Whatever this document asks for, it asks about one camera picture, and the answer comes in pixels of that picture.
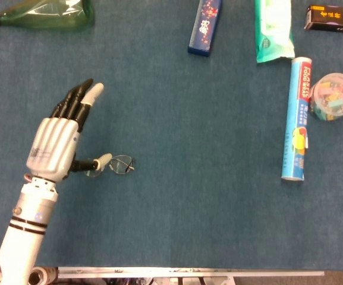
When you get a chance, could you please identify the dark blue rectangular box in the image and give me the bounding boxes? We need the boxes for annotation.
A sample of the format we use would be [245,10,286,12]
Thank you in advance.
[187,0,223,58]

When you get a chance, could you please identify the black wire-frame eyeglasses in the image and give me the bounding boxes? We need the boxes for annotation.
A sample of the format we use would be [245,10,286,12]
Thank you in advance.
[85,154,136,178]

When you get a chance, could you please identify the green wet wipes pack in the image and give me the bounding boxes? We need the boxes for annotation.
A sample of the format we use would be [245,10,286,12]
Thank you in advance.
[254,0,296,64]

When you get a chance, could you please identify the green plastic spray bottle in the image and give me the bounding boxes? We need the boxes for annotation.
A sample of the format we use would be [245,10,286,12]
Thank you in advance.
[0,0,95,45]

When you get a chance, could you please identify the blue food wrap roll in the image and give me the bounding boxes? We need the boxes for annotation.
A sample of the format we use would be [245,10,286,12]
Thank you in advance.
[281,56,313,182]

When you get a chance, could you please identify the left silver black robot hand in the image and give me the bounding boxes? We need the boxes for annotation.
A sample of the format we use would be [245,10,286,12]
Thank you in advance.
[25,78,113,182]

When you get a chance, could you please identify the black cardboard box gold print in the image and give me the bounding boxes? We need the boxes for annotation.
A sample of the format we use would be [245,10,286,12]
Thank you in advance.
[304,4,343,33]

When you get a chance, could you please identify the brown tape roll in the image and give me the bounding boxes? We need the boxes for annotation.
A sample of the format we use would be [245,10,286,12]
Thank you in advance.
[28,266,58,285]

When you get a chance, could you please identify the clear jar of coloured clips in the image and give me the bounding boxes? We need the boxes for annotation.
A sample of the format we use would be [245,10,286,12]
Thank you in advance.
[309,72,343,122]

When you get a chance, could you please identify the silver aluminium table rail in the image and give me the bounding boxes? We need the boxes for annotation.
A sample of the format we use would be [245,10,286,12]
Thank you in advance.
[57,266,325,280]

